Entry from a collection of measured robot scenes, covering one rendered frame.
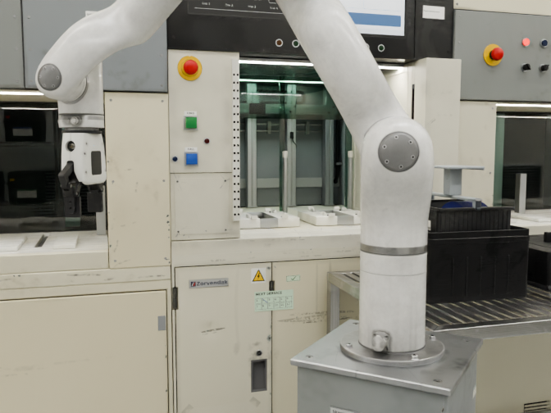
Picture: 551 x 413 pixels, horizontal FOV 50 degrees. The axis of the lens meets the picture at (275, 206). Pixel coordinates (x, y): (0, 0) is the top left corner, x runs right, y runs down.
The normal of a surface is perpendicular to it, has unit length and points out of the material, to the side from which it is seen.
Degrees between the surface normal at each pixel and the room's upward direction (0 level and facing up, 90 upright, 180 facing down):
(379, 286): 90
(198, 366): 90
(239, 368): 90
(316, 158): 90
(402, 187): 128
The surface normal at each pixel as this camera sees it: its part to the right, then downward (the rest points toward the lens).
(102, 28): 0.39, -0.42
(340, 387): -0.48, 0.08
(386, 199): -0.28, 0.66
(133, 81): 0.28, 0.10
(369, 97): 0.43, 0.68
